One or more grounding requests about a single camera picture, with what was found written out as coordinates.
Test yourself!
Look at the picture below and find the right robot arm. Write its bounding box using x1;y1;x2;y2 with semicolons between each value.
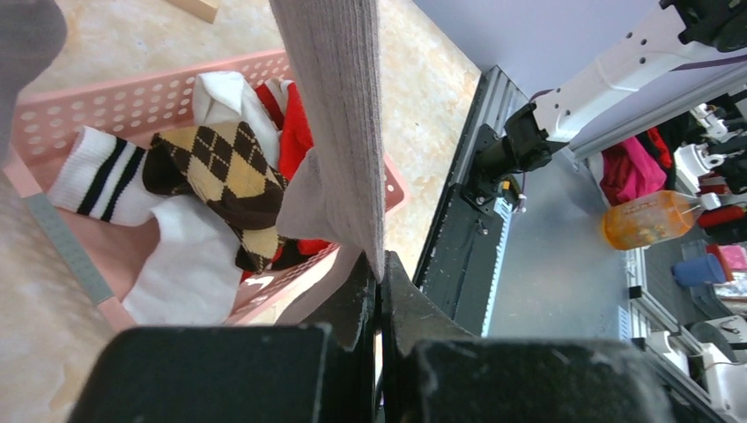
465;1;746;211

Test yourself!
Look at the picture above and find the red white sock in basket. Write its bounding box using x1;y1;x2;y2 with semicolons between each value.
192;70;334;258

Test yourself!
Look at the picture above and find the aluminium frame rail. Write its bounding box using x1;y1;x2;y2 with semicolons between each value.
455;58;747;423

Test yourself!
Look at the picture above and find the grey sock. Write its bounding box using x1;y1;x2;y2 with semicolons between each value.
270;1;385;279
1;0;67;161

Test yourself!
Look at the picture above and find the wooden drying rack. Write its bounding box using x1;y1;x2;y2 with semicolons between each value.
166;0;222;24

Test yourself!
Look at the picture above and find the blue cup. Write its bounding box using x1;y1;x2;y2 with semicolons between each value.
671;253;727;288

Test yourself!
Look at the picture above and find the white black-striped sock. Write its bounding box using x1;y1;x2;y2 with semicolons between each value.
48;126;242;326

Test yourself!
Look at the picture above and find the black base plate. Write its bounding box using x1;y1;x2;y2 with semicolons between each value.
413;179;518;337

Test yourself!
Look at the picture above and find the orange plastic bottle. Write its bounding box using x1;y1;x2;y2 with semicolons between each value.
601;190;705;250

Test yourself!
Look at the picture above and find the pink plastic basket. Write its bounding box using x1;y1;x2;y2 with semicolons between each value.
0;48;410;334

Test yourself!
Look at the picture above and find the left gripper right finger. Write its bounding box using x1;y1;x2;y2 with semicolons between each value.
381;251;473;422

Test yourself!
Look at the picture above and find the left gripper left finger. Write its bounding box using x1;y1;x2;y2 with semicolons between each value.
292;253;376;422

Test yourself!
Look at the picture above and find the brown argyle sock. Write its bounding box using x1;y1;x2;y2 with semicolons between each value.
143;122;307;274

